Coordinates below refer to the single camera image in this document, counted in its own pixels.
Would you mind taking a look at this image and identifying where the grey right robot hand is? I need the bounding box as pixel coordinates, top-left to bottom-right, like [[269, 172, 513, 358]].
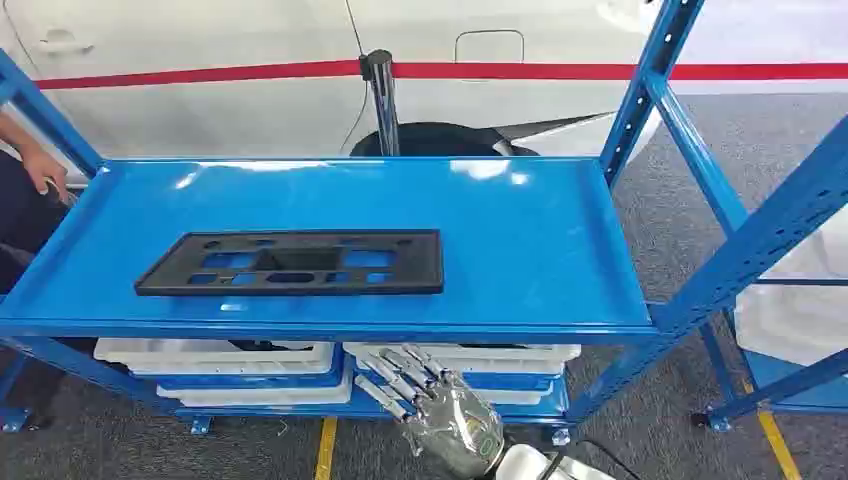
[[352, 343, 506, 480]]

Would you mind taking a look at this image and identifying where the black plastic car panel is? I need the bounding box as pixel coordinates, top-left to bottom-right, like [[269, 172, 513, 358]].
[[134, 229, 445, 297]]

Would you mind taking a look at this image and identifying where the white plastic tray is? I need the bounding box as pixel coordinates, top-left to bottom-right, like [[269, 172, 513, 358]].
[[93, 338, 337, 377], [156, 380, 355, 408], [463, 386, 555, 407], [342, 341, 582, 377]]

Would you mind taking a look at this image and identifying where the blue plastic tray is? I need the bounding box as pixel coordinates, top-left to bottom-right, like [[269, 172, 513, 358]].
[[132, 345, 348, 392]]

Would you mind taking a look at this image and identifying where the blue steel shelf rack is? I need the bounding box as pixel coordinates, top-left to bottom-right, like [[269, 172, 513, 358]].
[[0, 0, 848, 439], [692, 276, 848, 433]]

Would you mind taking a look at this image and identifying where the white plastic bin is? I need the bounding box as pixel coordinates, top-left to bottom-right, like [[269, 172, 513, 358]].
[[733, 211, 848, 368]]

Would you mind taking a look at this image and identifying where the white car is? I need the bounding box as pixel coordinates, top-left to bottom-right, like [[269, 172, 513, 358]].
[[0, 0, 664, 187]]

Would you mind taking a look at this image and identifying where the red barrier belt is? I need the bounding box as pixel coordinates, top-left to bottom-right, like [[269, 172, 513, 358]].
[[33, 60, 848, 91]]

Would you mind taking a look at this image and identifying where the person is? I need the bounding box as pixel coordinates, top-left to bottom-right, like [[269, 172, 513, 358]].
[[0, 109, 81, 296]]

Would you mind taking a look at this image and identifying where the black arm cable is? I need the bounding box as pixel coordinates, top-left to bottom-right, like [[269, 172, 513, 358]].
[[541, 439, 641, 480]]

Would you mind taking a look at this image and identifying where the chrome stanchion post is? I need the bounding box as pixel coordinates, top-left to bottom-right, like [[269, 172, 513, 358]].
[[358, 49, 403, 158]]

